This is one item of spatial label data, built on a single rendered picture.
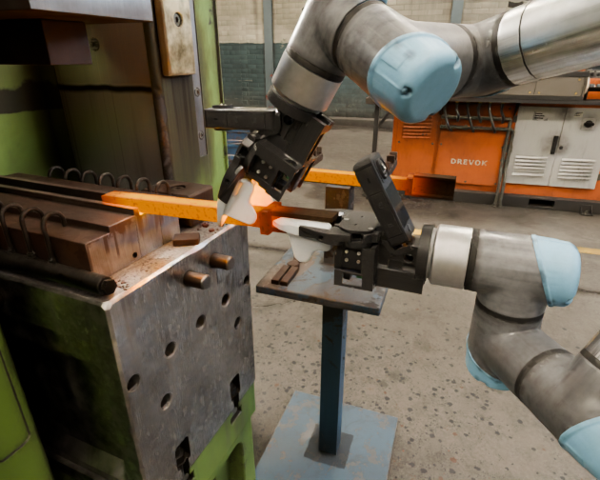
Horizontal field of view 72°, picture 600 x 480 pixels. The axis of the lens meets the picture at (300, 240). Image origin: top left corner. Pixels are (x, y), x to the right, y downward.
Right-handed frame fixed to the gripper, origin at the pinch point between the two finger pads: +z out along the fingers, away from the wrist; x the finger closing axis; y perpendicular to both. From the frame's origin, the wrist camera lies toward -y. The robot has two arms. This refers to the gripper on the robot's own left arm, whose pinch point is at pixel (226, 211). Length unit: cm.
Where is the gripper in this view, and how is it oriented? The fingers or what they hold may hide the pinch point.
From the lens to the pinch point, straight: 62.8
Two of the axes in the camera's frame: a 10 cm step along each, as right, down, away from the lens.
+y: 8.0, 5.9, -1.1
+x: 3.9, -3.8, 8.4
